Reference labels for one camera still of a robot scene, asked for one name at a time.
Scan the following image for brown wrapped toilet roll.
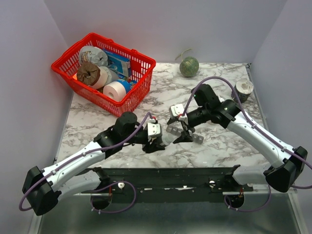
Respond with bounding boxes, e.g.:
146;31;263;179
76;62;108;90

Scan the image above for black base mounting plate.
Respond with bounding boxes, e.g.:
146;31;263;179
80;167;254;204

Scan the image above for grey wrapped toilet roll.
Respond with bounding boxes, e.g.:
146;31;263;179
78;46;108;67

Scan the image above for white toilet roll blue wrap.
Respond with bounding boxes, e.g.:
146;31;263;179
103;79;131;102

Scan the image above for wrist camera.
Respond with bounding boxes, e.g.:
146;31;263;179
146;117;162;142
169;103;188;124

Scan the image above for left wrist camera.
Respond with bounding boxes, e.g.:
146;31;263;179
146;117;162;142

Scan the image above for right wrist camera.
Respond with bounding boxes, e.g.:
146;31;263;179
169;103;188;124

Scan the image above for red plastic shopping basket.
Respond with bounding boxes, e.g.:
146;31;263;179
51;33;156;117

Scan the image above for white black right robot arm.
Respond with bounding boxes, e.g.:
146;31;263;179
167;84;308;193

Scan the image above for green netted melon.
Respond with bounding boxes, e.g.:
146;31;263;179
175;48;199;78

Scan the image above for grey weekly pill organizer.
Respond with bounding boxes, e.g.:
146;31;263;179
166;126;204;144

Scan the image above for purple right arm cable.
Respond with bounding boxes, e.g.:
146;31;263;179
179;76;312;213

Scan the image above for grey bottle white cap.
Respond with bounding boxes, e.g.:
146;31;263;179
160;133;176;147

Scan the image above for aluminium rail frame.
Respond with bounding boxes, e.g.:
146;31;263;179
28;185;298;234

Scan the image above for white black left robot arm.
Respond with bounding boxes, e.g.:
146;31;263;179
19;112;173;216

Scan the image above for blue white cardboard box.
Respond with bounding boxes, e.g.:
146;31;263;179
103;49;132;77

